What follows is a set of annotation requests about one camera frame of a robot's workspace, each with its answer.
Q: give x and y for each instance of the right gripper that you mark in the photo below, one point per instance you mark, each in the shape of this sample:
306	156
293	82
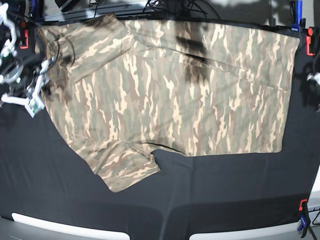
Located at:
20	77

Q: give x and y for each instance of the camouflage t-shirt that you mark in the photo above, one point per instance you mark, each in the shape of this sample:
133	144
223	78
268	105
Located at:
121	89

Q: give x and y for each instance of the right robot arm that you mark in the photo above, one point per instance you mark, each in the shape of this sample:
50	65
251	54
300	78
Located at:
10	51

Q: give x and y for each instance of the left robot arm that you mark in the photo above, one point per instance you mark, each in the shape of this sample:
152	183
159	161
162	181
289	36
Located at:
315	77

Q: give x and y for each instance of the orange black clamp far left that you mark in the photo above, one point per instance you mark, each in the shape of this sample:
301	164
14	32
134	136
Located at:
23	35

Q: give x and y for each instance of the orange black clamp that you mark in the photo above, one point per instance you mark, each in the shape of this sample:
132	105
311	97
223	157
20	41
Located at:
23	35
311	41

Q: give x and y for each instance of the black table cloth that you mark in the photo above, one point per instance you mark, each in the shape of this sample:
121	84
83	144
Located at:
42	177

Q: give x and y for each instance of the blue bar clamp far left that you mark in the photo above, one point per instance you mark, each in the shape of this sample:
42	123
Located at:
36	8

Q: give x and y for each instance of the blue bar clamp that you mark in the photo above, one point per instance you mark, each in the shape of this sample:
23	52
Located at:
36	8
297	21

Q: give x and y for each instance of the blue bar clamp far right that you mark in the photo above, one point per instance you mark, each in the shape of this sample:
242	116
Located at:
297	21

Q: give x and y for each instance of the orange black clamp far right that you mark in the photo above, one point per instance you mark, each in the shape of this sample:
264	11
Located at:
311	41

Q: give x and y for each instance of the blue orange clamp near right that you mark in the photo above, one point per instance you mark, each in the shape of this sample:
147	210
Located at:
304	218

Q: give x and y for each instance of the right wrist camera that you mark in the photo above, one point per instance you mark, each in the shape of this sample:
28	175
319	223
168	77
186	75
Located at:
34	106

